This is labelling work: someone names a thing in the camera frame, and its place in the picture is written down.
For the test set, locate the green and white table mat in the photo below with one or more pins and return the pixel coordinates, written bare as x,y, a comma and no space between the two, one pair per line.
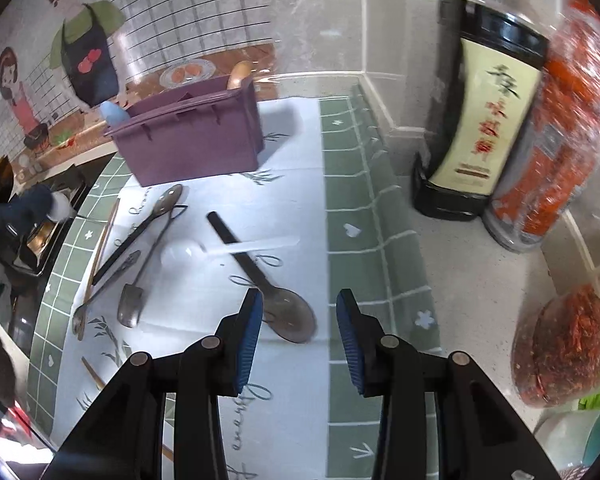
280,185

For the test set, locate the wooden utensil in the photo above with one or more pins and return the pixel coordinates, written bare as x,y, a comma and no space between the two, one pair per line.
240,72

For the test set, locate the purple plastic utensil organizer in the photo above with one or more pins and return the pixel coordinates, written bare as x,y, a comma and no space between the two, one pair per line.
190,145

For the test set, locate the white plastic spoon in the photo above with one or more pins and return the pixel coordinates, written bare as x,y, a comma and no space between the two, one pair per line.
180,252

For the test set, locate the small metal spoon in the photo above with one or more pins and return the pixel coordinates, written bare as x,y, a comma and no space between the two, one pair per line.
167,199

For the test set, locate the wooden chopstick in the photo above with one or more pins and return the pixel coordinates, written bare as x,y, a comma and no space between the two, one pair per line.
100,260

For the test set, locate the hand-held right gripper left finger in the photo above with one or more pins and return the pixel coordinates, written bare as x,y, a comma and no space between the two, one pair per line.
247,345

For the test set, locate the white bowl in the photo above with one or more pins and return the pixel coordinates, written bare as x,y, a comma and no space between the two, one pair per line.
565,440

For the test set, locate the bag of dried chili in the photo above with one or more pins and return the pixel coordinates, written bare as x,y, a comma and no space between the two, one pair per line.
560,350

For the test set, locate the shovel-shaped metal spoon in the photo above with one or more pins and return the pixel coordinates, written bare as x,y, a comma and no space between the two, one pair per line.
130,305

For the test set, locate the dark sauce bottle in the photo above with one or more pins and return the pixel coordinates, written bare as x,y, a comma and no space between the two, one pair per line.
480,110

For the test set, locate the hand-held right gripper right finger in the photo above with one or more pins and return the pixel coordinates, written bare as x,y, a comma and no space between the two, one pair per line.
351,345

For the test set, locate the cartoon cooks wall sticker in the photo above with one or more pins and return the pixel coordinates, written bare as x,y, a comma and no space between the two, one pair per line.
180,10

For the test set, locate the dark blue fuzzy object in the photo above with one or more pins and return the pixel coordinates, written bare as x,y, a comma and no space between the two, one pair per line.
27,207

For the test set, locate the light blue bowl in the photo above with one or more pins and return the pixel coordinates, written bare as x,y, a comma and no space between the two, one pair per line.
111,112

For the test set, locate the red chili jar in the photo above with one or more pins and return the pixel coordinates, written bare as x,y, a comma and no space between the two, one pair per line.
555,160

